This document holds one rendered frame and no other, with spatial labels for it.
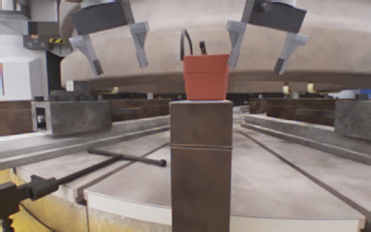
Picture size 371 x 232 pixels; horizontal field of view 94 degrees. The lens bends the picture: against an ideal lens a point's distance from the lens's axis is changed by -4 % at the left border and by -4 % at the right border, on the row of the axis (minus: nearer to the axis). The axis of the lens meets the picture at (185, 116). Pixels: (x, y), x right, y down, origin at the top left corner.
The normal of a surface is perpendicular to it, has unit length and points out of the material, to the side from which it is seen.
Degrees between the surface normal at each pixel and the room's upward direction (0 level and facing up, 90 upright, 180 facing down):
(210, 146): 90
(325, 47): 90
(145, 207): 90
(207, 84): 97
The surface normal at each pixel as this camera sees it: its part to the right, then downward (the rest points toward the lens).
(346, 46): 0.14, 0.10
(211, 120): -0.19, 0.10
